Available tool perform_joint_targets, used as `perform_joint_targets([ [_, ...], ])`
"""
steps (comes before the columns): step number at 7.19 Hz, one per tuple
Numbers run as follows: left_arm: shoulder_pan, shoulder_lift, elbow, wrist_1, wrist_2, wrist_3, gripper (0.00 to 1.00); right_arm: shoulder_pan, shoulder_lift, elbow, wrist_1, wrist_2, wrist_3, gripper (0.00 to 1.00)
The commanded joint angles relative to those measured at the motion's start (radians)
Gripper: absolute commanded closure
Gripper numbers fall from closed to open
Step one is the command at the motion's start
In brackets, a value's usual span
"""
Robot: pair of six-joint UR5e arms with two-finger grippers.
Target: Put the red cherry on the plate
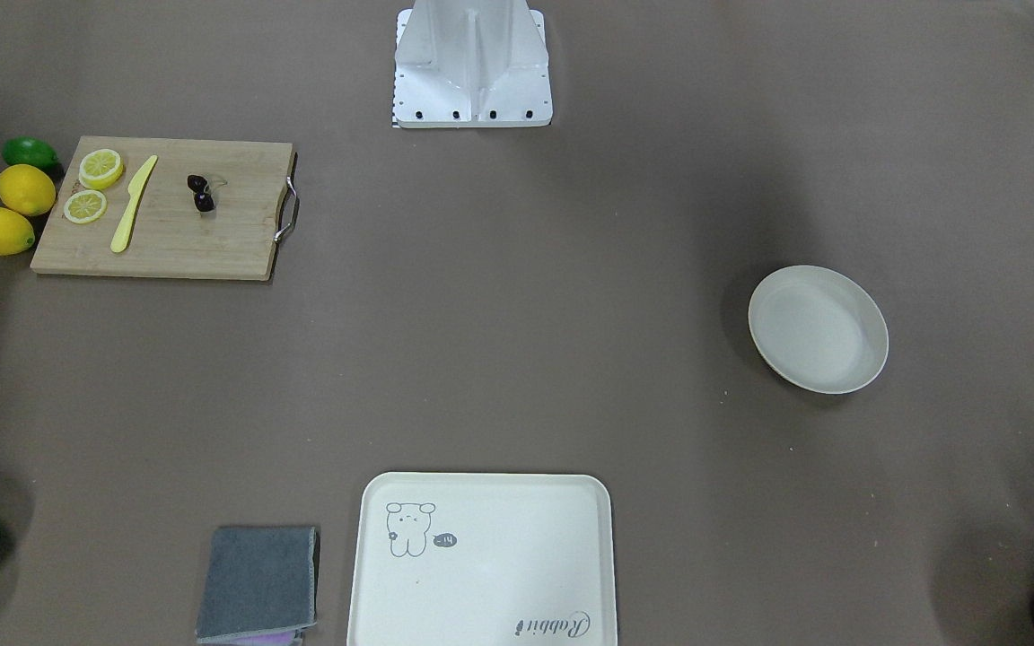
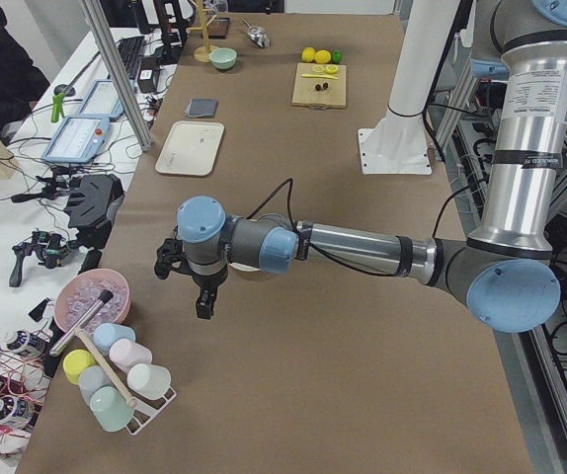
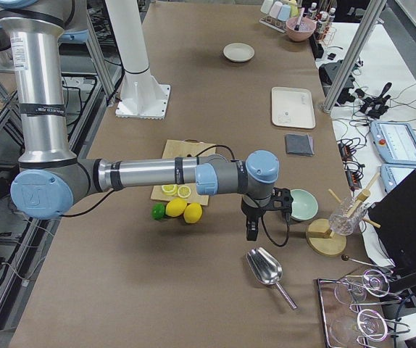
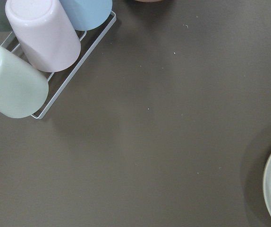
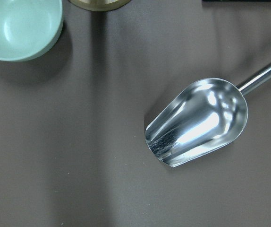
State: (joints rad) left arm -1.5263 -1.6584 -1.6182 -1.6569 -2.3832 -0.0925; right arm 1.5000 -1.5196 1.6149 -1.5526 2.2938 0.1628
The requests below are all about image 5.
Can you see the stainless steel scoop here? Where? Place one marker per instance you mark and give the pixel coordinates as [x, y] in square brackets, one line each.
[206, 116]

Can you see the brown paper table cover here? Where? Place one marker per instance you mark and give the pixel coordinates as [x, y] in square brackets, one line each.
[72, 147]

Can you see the round wooden stand base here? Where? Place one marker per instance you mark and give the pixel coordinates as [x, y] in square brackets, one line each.
[100, 5]

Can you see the black monitor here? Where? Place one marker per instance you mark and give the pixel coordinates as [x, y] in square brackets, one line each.
[236, 0]

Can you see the mint green bowl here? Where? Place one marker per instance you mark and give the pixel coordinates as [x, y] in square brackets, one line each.
[29, 28]

